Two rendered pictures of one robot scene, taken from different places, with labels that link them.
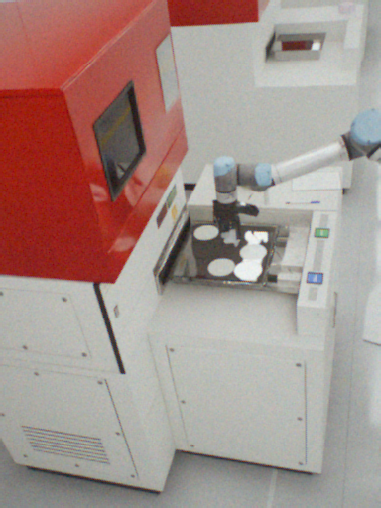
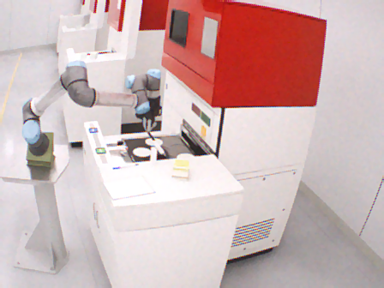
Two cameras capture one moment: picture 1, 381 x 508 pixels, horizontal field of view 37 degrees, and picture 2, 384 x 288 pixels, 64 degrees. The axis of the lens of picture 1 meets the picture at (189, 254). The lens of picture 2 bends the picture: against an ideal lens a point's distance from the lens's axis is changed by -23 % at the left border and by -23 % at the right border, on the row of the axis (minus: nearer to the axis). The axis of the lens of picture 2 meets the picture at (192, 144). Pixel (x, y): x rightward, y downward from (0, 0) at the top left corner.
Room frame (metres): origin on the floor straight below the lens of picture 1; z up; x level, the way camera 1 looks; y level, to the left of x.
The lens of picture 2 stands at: (3.23, -1.44, 1.91)
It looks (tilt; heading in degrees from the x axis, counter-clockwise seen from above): 26 degrees down; 133
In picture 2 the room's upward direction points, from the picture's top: 7 degrees clockwise
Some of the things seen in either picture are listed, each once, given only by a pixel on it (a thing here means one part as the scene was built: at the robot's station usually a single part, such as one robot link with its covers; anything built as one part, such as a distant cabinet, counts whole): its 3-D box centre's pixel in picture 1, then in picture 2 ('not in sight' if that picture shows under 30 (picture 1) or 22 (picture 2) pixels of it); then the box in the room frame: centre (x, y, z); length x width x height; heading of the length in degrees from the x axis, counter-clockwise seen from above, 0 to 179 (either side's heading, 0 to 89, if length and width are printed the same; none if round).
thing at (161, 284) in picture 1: (175, 250); (195, 147); (1.84, 0.06, 0.89); 0.44 x 0.02 x 0.10; 159
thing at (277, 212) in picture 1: (266, 198); (167, 191); (2.11, -0.37, 0.89); 0.62 x 0.35 x 0.14; 69
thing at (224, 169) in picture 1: (225, 174); (153, 79); (1.69, -0.17, 1.29); 0.09 x 0.08 x 0.11; 73
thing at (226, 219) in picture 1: (226, 213); (152, 106); (1.69, -0.15, 1.13); 0.09 x 0.08 x 0.12; 98
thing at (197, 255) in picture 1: (226, 250); (160, 150); (1.78, -0.14, 0.90); 0.34 x 0.34 x 0.01; 69
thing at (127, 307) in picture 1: (152, 252); (187, 114); (1.68, 0.13, 1.02); 0.82 x 0.03 x 0.40; 159
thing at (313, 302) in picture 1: (318, 269); (97, 152); (1.59, -0.46, 0.89); 0.55 x 0.09 x 0.14; 159
